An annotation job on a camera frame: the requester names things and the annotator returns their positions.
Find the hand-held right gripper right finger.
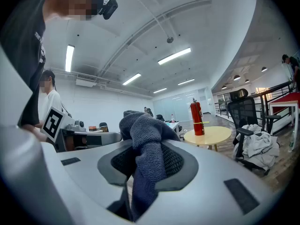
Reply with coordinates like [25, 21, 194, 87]
[135, 139, 275, 225]

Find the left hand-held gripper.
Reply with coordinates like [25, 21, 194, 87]
[40, 106, 122, 152]

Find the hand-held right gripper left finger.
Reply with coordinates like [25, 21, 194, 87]
[57, 140, 135, 225]

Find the dark blue cloth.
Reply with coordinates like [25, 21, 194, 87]
[119, 110, 181, 222]

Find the red fire extinguisher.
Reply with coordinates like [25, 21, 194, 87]
[189, 97, 206, 136]

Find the person's left forearm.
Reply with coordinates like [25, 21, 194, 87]
[20, 123, 49, 142]

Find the small white table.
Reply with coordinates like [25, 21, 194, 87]
[75, 129, 104, 135]

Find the round yellow wooden table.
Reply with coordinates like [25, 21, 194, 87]
[183, 125, 233, 152]

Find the white desk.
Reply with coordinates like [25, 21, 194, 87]
[164, 120, 181, 138]

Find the white air conditioner unit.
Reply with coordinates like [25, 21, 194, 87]
[75, 73, 98, 88]

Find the grey clothing pile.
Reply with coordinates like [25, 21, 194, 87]
[233, 123, 281, 171]

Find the black mesh office chair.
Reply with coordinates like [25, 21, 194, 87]
[227, 88, 282, 175]

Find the green label plastic bottle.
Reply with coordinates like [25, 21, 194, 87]
[288, 130, 296, 153]

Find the black metal railing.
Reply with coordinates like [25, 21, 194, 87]
[214, 80, 298, 133]

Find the person's black shirt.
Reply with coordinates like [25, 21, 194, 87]
[0, 0, 50, 126]

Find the red top white table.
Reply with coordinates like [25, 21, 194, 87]
[268, 94, 300, 147]

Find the person's head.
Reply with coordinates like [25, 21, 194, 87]
[43, 0, 104, 21]

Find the black head-mounted camera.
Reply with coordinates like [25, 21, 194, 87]
[98, 0, 119, 20]

